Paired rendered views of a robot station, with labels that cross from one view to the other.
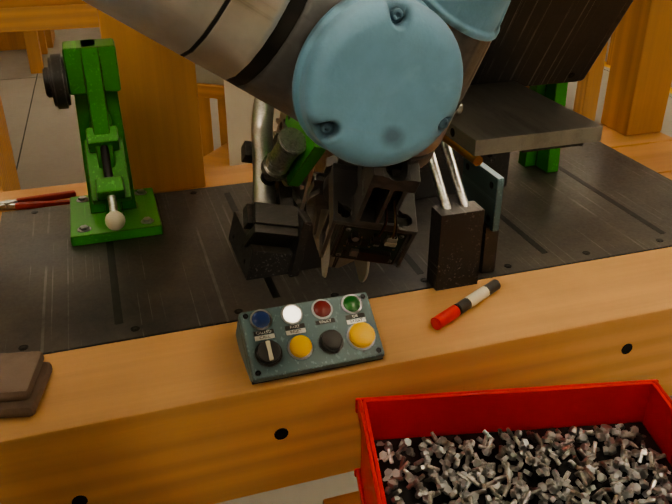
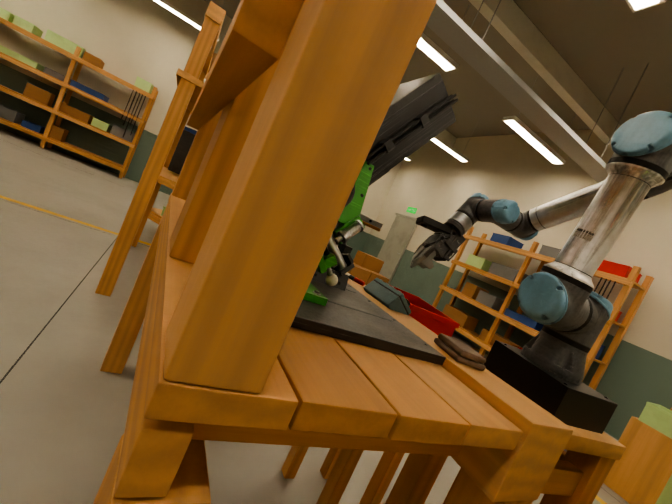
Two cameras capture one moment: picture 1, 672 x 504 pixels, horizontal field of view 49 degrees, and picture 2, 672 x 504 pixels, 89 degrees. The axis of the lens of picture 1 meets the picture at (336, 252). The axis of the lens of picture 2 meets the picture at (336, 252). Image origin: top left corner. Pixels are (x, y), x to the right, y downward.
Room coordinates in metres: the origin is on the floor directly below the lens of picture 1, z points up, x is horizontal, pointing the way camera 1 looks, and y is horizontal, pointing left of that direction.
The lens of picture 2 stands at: (1.10, 1.04, 1.06)
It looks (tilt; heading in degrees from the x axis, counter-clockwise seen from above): 4 degrees down; 259
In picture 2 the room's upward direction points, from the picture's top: 24 degrees clockwise
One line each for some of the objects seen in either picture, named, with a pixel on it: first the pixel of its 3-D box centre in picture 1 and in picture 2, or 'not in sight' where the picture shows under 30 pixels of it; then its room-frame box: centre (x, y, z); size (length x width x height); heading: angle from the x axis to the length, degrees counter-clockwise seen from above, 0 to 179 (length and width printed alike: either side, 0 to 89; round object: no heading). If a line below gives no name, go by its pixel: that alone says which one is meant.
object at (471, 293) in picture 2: not in sight; (514, 303); (-3.22, -4.25, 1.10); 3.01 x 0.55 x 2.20; 107
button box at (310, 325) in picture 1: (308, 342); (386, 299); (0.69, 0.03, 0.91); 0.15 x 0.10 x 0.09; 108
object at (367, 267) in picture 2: not in sight; (360, 269); (-1.02, -6.30, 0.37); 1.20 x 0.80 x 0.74; 25
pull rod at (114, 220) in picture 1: (113, 207); (329, 271); (0.96, 0.31, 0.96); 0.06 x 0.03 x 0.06; 18
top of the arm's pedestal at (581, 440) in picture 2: not in sight; (530, 403); (0.27, 0.25, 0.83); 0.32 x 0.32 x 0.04; 13
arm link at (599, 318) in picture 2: not in sight; (577, 313); (0.28, 0.26, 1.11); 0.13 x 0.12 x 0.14; 17
